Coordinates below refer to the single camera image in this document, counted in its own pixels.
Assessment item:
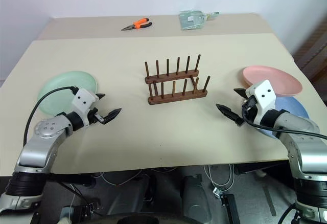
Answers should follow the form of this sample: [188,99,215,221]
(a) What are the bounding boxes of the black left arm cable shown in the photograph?
[23,86,80,147]

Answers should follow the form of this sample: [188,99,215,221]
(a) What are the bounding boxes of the dark grey rounded shape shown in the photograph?
[180,174,213,223]

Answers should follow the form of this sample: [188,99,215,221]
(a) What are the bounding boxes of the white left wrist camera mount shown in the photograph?
[71,88,100,127]

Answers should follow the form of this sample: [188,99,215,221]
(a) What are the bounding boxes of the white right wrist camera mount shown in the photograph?
[245,79,278,128]

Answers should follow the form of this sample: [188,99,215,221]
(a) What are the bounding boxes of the black metal bracket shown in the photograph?
[220,193,241,224]

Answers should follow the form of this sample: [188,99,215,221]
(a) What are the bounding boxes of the wooden dish rack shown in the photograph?
[144,53,212,105]

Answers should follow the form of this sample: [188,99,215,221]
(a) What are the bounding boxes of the green plate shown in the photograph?
[36,70,99,117]

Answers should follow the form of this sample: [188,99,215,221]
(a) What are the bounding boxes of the blue plate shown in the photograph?
[255,96,311,139]

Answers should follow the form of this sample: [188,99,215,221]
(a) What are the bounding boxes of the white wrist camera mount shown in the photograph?
[245,79,278,128]
[71,88,100,127]

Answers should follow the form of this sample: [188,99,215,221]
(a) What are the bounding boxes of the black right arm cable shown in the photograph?
[241,105,327,141]

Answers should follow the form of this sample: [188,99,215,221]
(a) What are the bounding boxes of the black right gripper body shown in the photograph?
[240,94,259,123]

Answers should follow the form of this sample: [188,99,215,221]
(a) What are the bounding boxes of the white cable under table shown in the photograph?
[97,167,177,187]
[203,163,235,192]

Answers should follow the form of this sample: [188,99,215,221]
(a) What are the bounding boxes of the black bar under table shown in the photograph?
[47,173,97,187]

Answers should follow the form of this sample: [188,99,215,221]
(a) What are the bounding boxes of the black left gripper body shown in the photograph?
[86,107,106,127]

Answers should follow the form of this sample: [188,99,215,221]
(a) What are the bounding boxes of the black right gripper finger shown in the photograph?
[215,103,245,127]
[233,87,248,99]

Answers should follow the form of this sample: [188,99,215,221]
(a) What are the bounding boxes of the red plate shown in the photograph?
[242,65,303,98]

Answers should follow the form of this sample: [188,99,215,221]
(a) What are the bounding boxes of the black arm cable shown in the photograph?
[23,86,80,147]
[241,105,327,141]

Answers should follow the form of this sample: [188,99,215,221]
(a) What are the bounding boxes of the orange handled pliers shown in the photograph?
[120,17,153,32]

